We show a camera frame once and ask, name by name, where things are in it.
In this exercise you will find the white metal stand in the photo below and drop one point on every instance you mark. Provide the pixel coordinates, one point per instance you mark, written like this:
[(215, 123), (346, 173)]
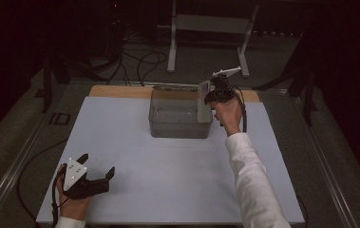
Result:
[(211, 23)]

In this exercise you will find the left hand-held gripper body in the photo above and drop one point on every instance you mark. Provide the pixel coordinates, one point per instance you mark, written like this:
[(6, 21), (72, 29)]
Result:
[(74, 172)]

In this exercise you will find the pink phone with clear case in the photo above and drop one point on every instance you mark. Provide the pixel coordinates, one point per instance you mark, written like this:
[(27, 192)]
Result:
[(204, 110)]

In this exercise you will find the black floor bracket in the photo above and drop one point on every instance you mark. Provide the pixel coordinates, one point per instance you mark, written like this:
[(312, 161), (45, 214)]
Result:
[(53, 118)]

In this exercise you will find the wooden board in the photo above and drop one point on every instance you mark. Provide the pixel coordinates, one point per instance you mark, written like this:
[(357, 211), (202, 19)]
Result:
[(120, 91)]

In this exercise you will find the person's left hand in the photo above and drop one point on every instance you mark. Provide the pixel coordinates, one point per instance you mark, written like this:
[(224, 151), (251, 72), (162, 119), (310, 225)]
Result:
[(73, 207)]

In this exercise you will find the black stand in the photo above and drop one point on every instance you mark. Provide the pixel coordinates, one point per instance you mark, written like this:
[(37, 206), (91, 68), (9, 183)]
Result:
[(47, 85), (307, 95)]

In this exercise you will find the clear plastic box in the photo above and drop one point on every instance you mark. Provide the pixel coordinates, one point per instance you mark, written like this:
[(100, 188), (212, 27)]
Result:
[(174, 120)]

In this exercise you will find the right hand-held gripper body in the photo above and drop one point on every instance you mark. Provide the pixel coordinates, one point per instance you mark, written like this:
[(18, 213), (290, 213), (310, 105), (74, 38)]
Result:
[(223, 91)]

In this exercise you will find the white table mat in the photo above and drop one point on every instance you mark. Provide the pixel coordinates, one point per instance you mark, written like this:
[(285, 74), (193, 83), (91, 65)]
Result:
[(168, 183)]

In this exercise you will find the person's right hand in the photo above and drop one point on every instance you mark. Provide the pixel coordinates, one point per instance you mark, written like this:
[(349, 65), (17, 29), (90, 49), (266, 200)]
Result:
[(230, 115)]

